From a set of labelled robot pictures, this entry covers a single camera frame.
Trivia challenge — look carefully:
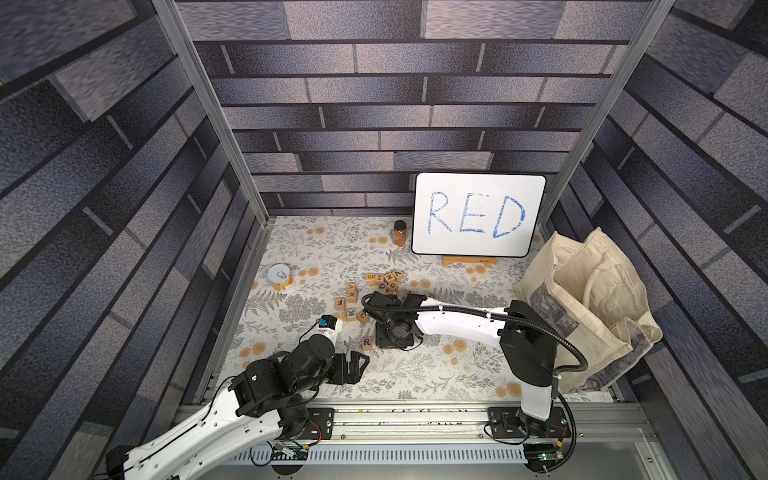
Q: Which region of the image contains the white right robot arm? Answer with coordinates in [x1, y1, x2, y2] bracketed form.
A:
[361, 292, 558, 438]

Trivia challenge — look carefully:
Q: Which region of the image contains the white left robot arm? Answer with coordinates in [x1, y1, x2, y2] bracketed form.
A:
[103, 315, 370, 479]

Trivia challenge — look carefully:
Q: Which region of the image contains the wooden block letter G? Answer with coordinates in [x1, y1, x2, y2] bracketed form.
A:
[356, 310, 370, 325]

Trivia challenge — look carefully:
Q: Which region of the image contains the brown spice jar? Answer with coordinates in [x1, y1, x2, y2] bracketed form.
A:
[392, 220, 407, 247]

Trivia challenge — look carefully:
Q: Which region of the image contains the wooden whiteboard stand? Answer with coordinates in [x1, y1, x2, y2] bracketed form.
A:
[443, 256, 498, 268]

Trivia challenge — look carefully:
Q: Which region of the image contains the white dry-erase board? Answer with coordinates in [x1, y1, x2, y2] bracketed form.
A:
[411, 172, 546, 258]

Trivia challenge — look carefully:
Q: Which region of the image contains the cream canvas tote bag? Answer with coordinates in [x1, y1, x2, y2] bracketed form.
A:
[515, 228, 663, 393]

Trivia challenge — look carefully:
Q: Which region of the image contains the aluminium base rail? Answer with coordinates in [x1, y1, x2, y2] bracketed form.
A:
[192, 403, 668, 478]

